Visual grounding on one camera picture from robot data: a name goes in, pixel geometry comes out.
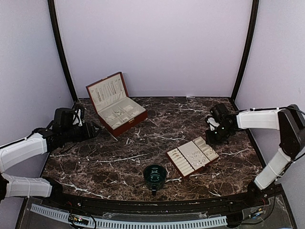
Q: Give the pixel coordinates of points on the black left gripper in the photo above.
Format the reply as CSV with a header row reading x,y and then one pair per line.
x,y
89,132

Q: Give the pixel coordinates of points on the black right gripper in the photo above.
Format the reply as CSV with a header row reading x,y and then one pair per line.
x,y
211,141

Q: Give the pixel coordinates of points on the red jewelry box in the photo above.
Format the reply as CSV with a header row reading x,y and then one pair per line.
x,y
116,110

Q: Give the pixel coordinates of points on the red jewelry tray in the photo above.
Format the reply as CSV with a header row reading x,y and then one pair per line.
x,y
192,156

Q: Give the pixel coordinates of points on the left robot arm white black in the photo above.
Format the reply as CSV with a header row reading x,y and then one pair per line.
x,y
67,126

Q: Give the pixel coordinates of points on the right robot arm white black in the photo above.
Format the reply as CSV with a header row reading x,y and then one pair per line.
x,y
287,123

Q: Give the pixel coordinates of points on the dark green glass mug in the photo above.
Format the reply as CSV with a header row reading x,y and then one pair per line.
x,y
154,176

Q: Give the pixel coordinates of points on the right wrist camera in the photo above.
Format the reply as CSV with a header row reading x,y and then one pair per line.
x,y
212,123

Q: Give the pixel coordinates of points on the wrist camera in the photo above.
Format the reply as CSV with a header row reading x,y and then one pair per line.
x,y
78,117
212,123

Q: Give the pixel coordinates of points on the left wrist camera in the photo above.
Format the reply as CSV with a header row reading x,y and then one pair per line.
x,y
78,117

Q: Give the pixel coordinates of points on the black front rail base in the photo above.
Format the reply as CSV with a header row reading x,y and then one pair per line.
x,y
98,194

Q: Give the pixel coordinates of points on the white slotted cable duct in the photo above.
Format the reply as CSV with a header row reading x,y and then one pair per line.
x,y
128,221

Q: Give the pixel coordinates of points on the right black frame post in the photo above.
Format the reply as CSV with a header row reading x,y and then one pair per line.
x,y
246,52

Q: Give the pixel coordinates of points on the black frame post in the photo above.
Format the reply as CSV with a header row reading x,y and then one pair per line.
x,y
60,49
246,52

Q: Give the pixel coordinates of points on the left black frame post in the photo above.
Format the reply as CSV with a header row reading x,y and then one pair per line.
x,y
60,49

